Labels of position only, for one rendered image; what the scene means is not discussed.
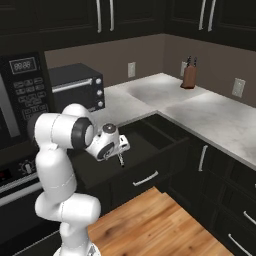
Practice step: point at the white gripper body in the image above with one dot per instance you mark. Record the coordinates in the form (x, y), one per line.
(123, 143)

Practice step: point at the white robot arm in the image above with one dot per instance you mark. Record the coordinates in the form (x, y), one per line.
(53, 173)

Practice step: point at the open black drawer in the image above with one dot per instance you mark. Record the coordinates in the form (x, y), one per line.
(146, 156)

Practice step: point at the black toaster oven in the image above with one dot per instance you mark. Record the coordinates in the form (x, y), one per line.
(78, 86)

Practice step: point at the black lower cupboard door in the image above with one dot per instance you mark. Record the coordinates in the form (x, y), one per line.
(195, 186)

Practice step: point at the black cupboard door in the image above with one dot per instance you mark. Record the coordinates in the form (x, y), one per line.
(136, 15)
(63, 15)
(195, 186)
(235, 20)
(185, 15)

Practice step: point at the brown knife block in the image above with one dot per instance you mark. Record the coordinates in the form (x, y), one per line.
(189, 77)

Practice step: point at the black oven knob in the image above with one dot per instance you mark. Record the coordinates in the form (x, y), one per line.
(26, 166)

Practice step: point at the black microwave oven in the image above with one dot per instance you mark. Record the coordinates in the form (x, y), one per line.
(26, 96)

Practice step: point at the black upper cupboard door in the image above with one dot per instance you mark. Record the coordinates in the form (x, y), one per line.
(235, 20)
(185, 15)
(136, 15)
(63, 15)

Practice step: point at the white wall outlet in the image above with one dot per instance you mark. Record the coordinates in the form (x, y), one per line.
(183, 69)
(238, 87)
(131, 69)

